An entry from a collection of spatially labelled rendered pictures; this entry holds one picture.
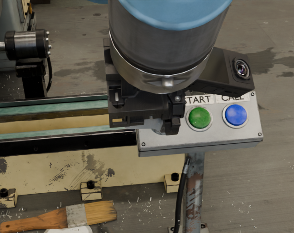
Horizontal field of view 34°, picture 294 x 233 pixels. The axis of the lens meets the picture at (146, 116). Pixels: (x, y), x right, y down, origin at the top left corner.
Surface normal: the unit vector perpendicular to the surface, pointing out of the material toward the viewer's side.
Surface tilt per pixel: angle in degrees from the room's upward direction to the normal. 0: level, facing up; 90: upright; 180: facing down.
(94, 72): 0
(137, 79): 120
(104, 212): 2
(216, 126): 38
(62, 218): 0
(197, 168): 90
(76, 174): 90
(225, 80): 46
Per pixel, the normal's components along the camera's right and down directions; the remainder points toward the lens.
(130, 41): -0.59, 0.76
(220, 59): 0.57, -0.34
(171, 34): 0.00, 0.95
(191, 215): 0.11, 0.55
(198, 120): 0.04, -0.29
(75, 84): -0.02, -0.83
